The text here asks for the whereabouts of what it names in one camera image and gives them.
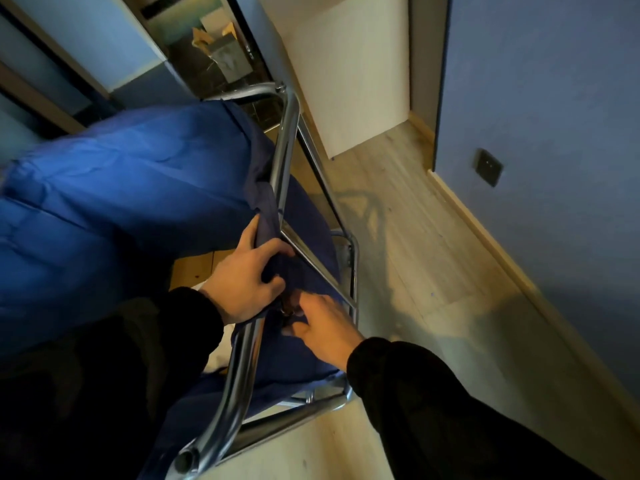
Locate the open cardboard box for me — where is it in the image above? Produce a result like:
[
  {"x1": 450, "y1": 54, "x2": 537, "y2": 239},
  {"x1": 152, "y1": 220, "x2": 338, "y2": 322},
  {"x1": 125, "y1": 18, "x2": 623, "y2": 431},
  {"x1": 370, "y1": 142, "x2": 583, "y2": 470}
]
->
[{"x1": 191, "y1": 22, "x2": 255, "y2": 85}]

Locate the person's left forearm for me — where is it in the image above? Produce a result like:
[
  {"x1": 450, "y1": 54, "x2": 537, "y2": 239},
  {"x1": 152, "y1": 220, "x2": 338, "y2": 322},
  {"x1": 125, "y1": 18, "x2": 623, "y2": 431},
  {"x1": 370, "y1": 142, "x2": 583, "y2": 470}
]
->
[{"x1": 0, "y1": 287, "x2": 225, "y2": 480}]

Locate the navy blue fabric laundry bag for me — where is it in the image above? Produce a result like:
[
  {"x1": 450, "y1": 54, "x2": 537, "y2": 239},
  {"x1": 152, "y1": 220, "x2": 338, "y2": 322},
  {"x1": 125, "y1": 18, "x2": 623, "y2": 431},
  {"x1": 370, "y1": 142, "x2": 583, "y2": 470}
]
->
[{"x1": 0, "y1": 99, "x2": 351, "y2": 480}]

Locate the person's left hand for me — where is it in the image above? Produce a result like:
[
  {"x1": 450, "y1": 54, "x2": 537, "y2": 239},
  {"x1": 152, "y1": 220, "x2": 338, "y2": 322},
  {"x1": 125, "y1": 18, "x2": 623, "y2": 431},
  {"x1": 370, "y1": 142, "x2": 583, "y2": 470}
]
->
[{"x1": 199, "y1": 214, "x2": 297, "y2": 327}]

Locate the dark wall socket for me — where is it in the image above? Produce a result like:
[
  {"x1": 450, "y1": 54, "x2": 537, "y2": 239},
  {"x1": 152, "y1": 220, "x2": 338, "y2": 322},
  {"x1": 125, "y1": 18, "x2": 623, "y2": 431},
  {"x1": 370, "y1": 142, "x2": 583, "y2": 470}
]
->
[{"x1": 473, "y1": 148, "x2": 505, "y2": 188}]

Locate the chrome metal cart frame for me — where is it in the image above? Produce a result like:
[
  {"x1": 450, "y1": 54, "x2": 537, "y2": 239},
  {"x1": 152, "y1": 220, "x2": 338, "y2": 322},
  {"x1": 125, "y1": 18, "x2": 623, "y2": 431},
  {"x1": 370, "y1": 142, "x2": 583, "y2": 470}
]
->
[{"x1": 165, "y1": 82, "x2": 361, "y2": 480}]

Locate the person's right forearm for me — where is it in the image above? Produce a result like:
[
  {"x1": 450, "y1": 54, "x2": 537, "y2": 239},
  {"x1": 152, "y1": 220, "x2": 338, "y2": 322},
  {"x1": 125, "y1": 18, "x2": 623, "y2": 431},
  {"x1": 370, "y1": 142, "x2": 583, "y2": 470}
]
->
[{"x1": 345, "y1": 337, "x2": 606, "y2": 480}]

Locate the white duvet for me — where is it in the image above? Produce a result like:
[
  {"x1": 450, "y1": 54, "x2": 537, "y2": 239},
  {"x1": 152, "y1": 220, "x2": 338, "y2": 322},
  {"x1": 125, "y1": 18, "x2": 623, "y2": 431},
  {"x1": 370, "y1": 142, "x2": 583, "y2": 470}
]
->
[{"x1": 202, "y1": 324, "x2": 239, "y2": 375}]

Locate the person's right hand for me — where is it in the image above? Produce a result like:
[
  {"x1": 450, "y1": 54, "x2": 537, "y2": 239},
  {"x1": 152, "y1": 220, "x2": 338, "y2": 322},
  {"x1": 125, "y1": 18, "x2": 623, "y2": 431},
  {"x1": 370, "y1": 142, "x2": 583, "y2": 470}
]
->
[{"x1": 281, "y1": 292, "x2": 366, "y2": 373}]

